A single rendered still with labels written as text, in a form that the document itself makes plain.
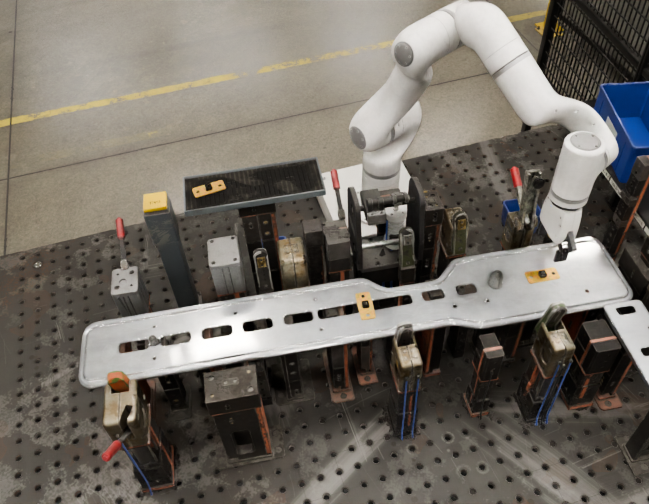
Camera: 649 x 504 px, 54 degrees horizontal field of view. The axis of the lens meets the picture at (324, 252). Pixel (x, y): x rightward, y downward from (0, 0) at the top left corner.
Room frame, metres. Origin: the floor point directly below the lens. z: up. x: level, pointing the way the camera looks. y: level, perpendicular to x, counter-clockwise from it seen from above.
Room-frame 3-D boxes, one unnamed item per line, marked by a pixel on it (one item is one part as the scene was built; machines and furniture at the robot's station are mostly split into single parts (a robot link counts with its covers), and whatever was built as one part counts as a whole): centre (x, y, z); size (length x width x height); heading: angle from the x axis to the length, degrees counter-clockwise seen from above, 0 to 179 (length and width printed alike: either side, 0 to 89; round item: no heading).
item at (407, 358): (0.80, -0.18, 0.87); 0.12 x 0.09 x 0.35; 7
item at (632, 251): (1.05, -0.82, 0.85); 0.12 x 0.03 x 0.30; 7
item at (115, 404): (0.71, 0.46, 0.88); 0.15 x 0.11 x 0.36; 7
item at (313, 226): (1.17, 0.03, 0.90); 0.05 x 0.05 x 0.40; 7
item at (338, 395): (0.96, -0.02, 0.84); 0.17 x 0.06 x 0.29; 7
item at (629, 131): (1.47, -0.94, 1.10); 0.30 x 0.17 x 0.13; 178
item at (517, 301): (0.96, -0.08, 1.00); 1.38 x 0.22 x 0.02; 97
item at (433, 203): (1.21, -0.29, 0.91); 0.07 x 0.05 x 0.42; 7
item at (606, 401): (0.85, -0.74, 0.84); 0.11 x 0.06 x 0.29; 7
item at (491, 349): (0.83, -0.39, 0.84); 0.11 x 0.08 x 0.29; 7
